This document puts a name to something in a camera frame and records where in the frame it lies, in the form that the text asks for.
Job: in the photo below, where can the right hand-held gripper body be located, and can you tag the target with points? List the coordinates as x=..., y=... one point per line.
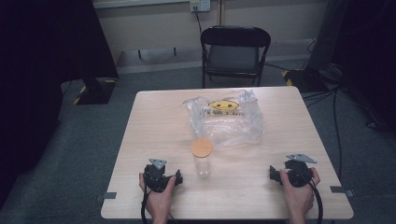
x=298, y=174

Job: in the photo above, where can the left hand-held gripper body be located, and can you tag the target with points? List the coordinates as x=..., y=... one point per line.
x=154, y=179

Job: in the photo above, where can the person's left hand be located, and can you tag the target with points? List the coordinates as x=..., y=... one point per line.
x=160, y=202

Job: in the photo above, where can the person's right hand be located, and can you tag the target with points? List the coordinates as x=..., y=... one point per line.
x=299, y=199

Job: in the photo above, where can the clear glass cup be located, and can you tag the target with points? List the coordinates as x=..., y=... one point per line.
x=203, y=168

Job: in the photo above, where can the round wooden lid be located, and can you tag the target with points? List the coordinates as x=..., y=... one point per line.
x=202, y=147

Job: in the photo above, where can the clear plastic bag yellow print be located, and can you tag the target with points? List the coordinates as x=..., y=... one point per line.
x=230, y=123

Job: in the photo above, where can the black stand base yellow stripes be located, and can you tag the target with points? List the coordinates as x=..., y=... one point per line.
x=95, y=91
x=306, y=79

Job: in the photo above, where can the black folding chair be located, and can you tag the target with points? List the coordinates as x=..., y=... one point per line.
x=233, y=57

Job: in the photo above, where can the dark curtain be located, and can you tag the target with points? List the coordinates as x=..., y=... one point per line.
x=367, y=56

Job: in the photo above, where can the black curtain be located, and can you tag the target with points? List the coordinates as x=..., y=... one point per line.
x=37, y=77

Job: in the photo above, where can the grey table bracket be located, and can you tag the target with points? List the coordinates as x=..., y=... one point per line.
x=341, y=190
x=107, y=196

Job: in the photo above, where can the white wall socket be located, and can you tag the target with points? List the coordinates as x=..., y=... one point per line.
x=200, y=4

